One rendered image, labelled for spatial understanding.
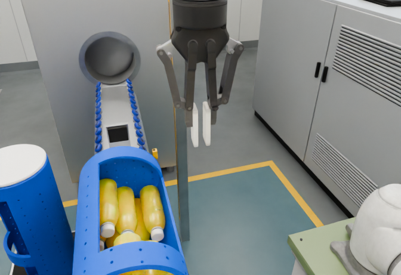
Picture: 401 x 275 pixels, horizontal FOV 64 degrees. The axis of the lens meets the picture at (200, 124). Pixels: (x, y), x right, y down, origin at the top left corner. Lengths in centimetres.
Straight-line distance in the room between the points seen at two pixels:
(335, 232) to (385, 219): 29
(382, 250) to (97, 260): 66
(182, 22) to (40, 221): 126
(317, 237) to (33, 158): 113
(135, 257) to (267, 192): 206
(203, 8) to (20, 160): 122
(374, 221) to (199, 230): 168
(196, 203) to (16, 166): 150
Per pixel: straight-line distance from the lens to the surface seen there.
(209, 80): 49
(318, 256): 106
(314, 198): 280
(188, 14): 43
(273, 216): 257
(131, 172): 116
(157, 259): 79
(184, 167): 189
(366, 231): 93
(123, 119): 188
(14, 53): 555
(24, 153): 156
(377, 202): 90
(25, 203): 148
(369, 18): 222
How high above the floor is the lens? 185
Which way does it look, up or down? 32 degrees down
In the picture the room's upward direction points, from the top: straight up
